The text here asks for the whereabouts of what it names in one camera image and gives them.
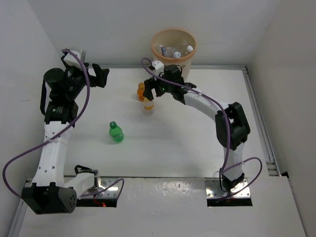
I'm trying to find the yellow cap small bottle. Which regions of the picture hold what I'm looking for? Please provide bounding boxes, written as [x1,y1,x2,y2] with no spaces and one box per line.
[143,97,155,116]

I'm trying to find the clear bottle orange blue label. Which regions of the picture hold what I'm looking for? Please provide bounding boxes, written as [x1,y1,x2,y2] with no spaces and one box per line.
[171,51,181,59]

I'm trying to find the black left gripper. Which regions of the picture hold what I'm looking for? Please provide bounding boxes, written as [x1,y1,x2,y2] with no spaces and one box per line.
[64,62,108,101]

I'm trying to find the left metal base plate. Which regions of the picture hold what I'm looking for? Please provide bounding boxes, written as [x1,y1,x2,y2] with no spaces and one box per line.
[80,177,120,199]

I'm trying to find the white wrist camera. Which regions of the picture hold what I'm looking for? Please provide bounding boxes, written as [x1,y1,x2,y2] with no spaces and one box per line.
[149,60,164,75]
[61,49,86,68]

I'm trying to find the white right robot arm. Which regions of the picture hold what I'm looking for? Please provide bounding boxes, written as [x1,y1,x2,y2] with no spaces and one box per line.
[143,65,250,192]

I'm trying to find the metal base plate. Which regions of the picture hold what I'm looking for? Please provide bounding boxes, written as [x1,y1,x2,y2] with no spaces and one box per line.
[204,178,251,199]
[80,177,120,199]

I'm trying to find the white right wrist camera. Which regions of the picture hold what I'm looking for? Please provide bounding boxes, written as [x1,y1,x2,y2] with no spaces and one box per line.
[149,60,164,75]

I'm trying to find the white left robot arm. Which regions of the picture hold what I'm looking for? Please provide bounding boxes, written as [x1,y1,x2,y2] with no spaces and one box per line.
[21,64,110,215]

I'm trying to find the green plastic bottle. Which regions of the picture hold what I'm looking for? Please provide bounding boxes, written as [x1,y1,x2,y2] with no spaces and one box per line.
[109,121,124,143]

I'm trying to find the clear bottle blue label tall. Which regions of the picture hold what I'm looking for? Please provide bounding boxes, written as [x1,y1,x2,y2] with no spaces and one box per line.
[184,44,194,54]

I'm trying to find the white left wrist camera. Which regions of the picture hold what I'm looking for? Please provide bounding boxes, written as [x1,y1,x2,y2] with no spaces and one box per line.
[61,49,86,68]

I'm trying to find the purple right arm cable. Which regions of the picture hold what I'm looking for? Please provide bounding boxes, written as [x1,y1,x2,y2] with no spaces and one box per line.
[140,58,263,199]

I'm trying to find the orange juice bottle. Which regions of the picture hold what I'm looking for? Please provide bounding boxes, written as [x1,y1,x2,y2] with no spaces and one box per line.
[137,82,145,102]

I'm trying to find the blue label Pocari bottle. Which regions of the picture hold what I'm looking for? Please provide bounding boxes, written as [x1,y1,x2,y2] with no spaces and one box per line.
[157,44,168,57]

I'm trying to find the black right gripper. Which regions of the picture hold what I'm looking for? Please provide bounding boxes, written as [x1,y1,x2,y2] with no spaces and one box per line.
[143,70,173,101]

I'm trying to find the beige capybara plastic bin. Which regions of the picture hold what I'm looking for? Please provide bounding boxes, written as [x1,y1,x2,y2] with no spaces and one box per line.
[151,29,197,79]

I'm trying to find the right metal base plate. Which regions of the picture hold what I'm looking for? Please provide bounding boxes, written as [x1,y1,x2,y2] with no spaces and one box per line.
[204,178,251,199]

